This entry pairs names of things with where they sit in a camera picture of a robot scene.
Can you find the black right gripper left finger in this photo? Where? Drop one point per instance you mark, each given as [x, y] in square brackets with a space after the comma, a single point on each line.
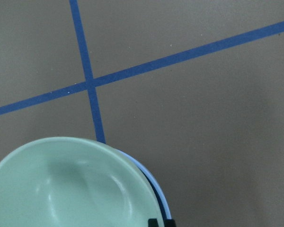
[153, 222]

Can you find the green bowl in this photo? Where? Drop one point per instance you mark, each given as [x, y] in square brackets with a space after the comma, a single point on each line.
[71, 182]

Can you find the blue bowl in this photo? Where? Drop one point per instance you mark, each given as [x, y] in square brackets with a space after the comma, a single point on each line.
[163, 204]

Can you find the brown paper table cover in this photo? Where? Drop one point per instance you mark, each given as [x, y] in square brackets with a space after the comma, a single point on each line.
[193, 89]

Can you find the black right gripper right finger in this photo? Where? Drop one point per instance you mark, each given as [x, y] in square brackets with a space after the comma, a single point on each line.
[169, 223]

